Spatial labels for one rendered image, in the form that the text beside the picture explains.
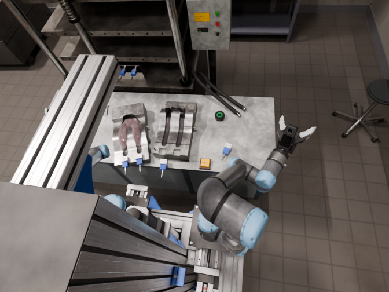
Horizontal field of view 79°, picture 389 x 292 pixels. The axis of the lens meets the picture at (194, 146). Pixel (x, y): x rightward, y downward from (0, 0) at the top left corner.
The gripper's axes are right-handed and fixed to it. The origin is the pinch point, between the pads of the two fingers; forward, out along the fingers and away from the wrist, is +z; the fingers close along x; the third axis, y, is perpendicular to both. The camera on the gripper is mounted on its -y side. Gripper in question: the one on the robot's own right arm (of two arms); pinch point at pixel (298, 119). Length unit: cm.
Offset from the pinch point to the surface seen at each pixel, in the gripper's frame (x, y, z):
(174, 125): -85, 45, -8
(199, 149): -63, 58, -11
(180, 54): -104, 18, 37
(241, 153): -34, 62, 2
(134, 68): -151, 33, 21
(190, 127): -74, 46, -3
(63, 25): -193, -10, 6
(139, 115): -115, 40, -14
